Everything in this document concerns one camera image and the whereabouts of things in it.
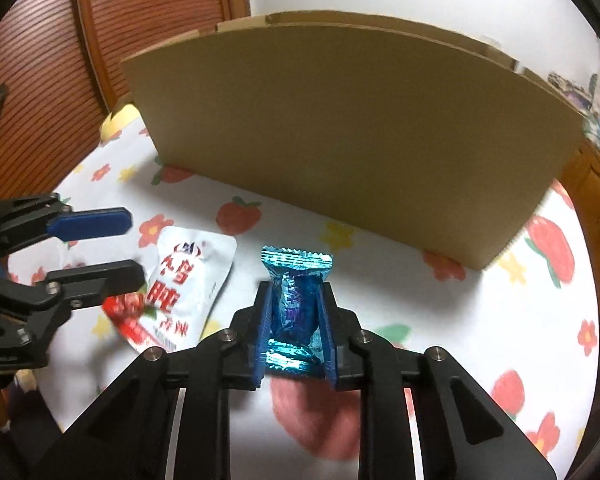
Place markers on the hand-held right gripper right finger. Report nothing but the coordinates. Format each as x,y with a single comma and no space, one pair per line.
327,330

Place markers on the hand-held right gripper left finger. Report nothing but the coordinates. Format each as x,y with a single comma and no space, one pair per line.
265,325

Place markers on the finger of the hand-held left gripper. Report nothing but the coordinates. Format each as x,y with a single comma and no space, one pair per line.
95,280
90,224

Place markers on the blue foil candy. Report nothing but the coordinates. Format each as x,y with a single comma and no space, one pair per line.
295,305

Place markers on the red white snack packet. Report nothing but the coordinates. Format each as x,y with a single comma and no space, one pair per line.
190,280

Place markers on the brown cardboard box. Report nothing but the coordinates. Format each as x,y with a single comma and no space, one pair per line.
355,135

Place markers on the wooden louvered door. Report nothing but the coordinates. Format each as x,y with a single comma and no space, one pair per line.
55,60

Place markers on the yellow plush pillow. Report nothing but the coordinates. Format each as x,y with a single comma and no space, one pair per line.
117,122

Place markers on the strawberry print bedsheet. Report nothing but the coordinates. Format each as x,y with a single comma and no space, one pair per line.
480,310

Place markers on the wooden cabinet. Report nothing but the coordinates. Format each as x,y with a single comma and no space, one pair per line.
595,195

